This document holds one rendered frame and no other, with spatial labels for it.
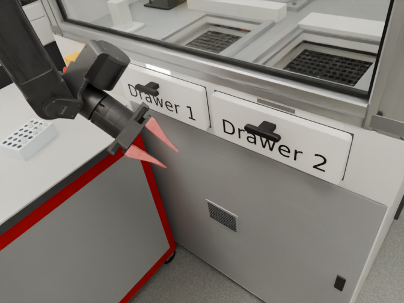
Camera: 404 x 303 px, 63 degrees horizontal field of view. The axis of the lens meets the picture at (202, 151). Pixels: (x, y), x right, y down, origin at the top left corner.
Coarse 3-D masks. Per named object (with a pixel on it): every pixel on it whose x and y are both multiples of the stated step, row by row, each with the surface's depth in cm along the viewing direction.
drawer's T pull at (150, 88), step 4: (136, 84) 79; (140, 84) 79; (148, 84) 79; (152, 84) 79; (156, 84) 78; (136, 88) 79; (140, 88) 78; (144, 88) 77; (148, 88) 77; (152, 88) 77; (156, 88) 79; (144, 92) 78; (148, 92) 77; (152, 92) 76; (156, 92) 76; (156, 96) 76
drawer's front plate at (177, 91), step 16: (128, 80) 87; (144, 80) 82; (160, 80) 78; (176, 80) 75; (128, 96) 92; (144, 96) 86; (160, 96) 82; (176, 96) 77; (192, 96) 73; (192, 112) 77; (208, 112) 76
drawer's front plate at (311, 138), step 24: (216, 96) 68; (216, 120) 73; (240, 120) 68; (264, 120) 63; (288, 120) 60; (240, 144) 72; (288, 144) 63; (312, 144) 59; (336, 144) 56; (312, 168) 63; (336, 168) 59
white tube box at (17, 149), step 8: (32, 120) 95; (40, 120) 94; (24, 128) 92; (32, 128) 92; (48, 128) 91; (8, 136) 90; (16, 136) 89; (24, 136) 90; (32, 136) 89; (40, 136) 90; (48, 136) 92; (0, 144) 88; (8, 144) 88; (16, 144) 87; (24, 144) 86; (32, 144) 88; (40, 144) 90; (8, 152) 88; (16, 152) 86; (24, 152) 86; (32, 152) 88; (24, 160) 87
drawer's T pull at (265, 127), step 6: (246, 126) 62; (252, 126) 62; (258, 126) 62; (264, 126) 62; (270, 126) 61; (252, 132) 62; (258, 132) 61; (264, 132) 60; (270, 132) 60; (270, 138) 60; (276, 138) 59
